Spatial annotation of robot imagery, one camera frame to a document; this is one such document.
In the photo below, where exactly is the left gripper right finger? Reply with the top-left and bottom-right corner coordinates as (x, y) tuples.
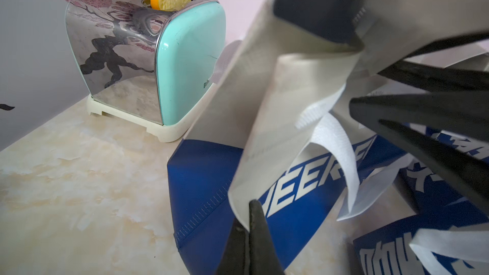
(249, 200), (285, 274)

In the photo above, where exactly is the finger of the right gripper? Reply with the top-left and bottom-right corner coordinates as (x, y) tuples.
(378, 31), (488, 92)
(349, 91), (488, 213)

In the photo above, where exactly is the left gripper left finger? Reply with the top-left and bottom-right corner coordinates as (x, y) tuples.
(215, 218), (250, 275)

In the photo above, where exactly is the blue takeout bag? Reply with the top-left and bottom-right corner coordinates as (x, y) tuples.
(168, 0), (488, 274)
(341, 137), (488, 274)

